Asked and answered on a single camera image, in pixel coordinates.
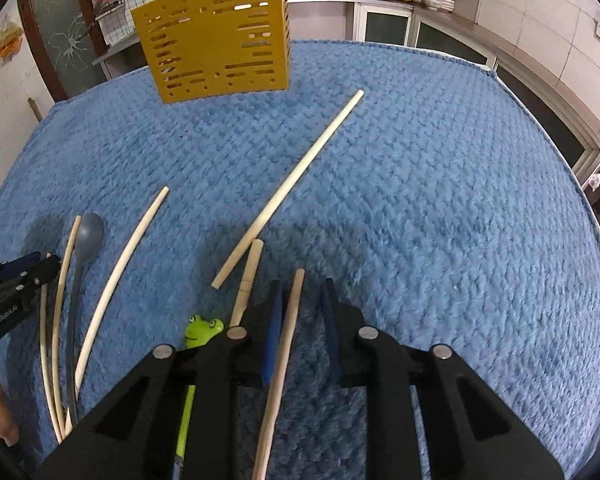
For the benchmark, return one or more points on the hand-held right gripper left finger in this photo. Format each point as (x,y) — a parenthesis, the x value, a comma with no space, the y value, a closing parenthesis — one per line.
(274,332)

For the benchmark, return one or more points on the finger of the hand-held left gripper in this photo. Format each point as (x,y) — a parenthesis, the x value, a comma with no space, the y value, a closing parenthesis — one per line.
(17,265)
(40,272)

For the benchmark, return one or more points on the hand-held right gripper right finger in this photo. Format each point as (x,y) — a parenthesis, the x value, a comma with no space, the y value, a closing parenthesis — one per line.
(330,332)

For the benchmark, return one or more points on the grey spoon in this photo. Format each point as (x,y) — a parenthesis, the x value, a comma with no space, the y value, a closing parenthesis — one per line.
(87,235)

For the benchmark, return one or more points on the notched pale wooden chopstick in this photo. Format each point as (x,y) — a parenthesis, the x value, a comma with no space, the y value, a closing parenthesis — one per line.
(250,270)

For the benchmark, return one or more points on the green frog utensil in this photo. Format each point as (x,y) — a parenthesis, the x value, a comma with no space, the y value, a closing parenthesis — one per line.
(202,330)

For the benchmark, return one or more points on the long pale wooden chopstick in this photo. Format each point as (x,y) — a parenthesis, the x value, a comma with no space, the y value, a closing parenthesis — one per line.
(300,170)

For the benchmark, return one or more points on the yellow perforated utensil holder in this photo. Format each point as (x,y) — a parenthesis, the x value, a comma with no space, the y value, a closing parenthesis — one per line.
(220,50)

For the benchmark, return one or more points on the blue fleece blanket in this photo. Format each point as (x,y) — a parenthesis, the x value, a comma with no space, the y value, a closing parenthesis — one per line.
(405,185)

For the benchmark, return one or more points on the steel sink counter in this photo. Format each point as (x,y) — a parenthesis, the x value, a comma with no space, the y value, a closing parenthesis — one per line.
(115,52)

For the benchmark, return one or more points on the brown frosted glass door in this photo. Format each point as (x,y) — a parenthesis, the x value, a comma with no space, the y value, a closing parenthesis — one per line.
(60,35)

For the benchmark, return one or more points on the white kitchen cabinet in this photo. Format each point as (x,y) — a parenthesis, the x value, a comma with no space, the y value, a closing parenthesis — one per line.
(380,22)

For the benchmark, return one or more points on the colourful wall sticker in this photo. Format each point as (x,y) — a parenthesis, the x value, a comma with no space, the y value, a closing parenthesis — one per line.
(7,40)

